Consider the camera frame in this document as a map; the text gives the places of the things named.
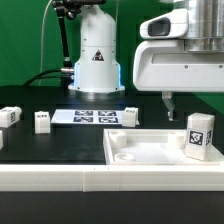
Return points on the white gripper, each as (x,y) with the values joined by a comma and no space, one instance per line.
(163,65)

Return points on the white square tabletop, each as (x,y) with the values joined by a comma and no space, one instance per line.
(151,147)

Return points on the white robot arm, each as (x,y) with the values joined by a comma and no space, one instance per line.
(198,23)

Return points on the white marker sheet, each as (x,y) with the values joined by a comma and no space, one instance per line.
(97,117)

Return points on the white L-shaped fence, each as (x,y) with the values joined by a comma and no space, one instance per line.
(90,178)

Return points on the black camera stand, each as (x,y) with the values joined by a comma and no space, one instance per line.
(69,9)

